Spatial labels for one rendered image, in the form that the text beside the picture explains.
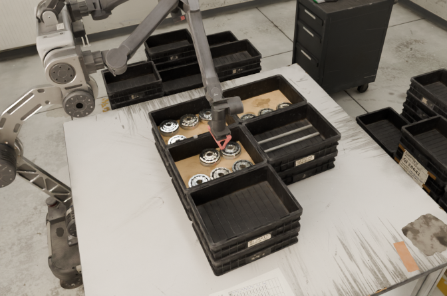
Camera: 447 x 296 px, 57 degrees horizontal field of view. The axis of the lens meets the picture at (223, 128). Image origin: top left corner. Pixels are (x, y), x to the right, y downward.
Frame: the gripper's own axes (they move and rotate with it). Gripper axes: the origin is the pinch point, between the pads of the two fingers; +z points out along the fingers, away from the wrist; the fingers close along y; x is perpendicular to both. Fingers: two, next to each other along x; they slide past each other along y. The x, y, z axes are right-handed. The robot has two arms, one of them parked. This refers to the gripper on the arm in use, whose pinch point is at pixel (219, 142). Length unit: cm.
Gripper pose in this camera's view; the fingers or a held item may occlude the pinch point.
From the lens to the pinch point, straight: 174.8
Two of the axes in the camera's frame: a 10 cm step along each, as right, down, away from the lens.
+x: -9.2, 2.7, -2.9
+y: -4.0, -6.0, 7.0
